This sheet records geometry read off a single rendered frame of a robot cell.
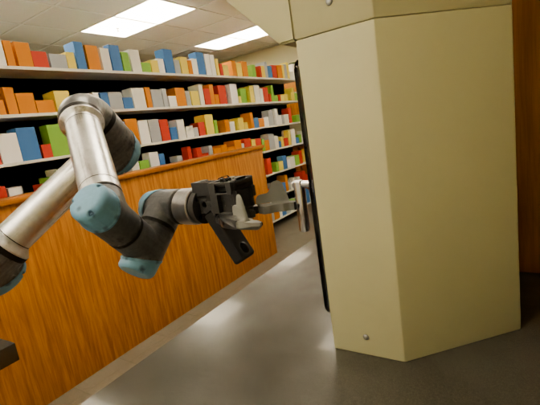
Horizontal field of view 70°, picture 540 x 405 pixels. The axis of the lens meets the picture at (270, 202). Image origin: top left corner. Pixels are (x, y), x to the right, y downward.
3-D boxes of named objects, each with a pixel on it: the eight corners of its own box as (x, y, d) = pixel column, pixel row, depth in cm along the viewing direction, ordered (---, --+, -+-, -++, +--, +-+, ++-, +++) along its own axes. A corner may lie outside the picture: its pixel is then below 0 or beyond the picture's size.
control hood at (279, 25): (370, 56, 80) (365, 4, 78) (294, 40, 53) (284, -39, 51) (319, 68, 86) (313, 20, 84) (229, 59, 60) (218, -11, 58)
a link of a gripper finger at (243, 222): (239, 198, 60) (223, 193, 68) (245, 235, 61) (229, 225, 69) (258, 194, 61) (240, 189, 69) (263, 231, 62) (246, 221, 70)
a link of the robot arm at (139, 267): (96, 255, 72) (123, 205, 77) (131, 278, 81) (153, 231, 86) (128, 260, 69) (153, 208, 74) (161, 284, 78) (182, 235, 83)
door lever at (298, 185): (325, 234, 63) (331, 229, 65) (317, 176, 61) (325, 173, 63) (296, 233, 66) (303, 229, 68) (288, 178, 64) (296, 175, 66)
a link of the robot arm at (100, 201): (79, 64, 93) (120, 195, 62) (108, 98, 101) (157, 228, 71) (36, 90, 92) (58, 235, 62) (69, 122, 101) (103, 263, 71)
